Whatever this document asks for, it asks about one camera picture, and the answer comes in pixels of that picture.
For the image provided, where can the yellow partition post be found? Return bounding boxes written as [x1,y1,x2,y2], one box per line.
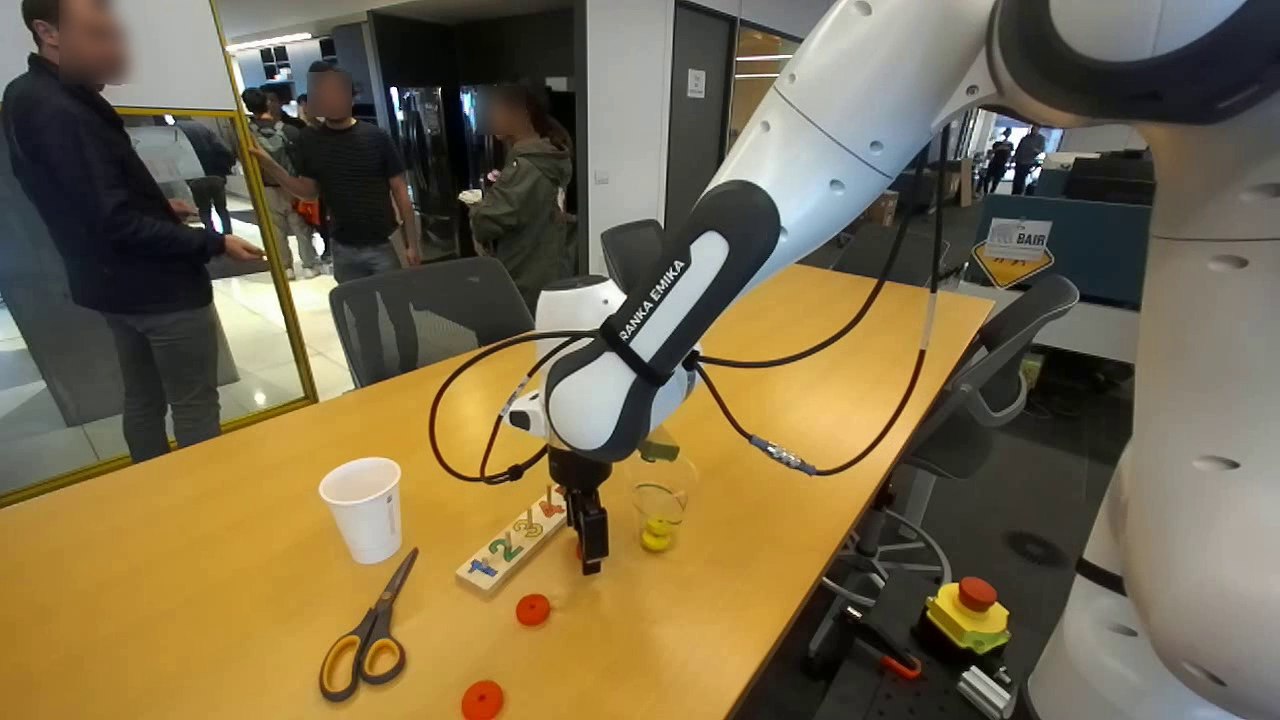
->
[205,0,324,410]

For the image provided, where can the person in dark t-shirt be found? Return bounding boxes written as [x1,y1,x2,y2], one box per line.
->
[251,58,429,386]

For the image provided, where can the black cable with silver connector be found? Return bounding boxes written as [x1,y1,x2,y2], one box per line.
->
[692,117,954,479]

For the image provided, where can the grey metal block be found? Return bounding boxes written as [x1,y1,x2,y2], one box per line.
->
[956,662,1025,720]

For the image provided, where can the black office chair with armrest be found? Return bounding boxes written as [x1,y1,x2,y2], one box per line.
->
[887,271,1086,538]

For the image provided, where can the black orange bar clamp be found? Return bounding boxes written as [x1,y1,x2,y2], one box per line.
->
[797,597,932,692]

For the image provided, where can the person in green jacket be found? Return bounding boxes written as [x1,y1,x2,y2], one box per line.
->
[463,82,579,304]

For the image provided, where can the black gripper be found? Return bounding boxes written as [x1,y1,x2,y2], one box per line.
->
[552,451,617,575]

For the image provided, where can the yellow emergency stop red button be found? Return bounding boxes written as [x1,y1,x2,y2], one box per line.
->
[925,571,1016,662]

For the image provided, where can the grey office chair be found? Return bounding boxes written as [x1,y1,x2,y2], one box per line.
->
[596,216,671,304]
[330,252,535,392]

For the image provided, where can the wooden number puzzle board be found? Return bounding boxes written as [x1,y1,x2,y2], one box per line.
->
[451,479,579,600]

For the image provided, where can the white yellow sign stand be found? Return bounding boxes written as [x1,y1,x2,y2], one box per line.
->
[971,216,1059,294]

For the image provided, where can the white paper cup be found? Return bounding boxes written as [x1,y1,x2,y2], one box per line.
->
[317,451,410,569]

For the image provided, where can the yellow orange handled scissors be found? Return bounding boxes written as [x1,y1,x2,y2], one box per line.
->
[317,546,426,707]

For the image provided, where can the person in black jacket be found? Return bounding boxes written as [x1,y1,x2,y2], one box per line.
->
[0,0,271,464]

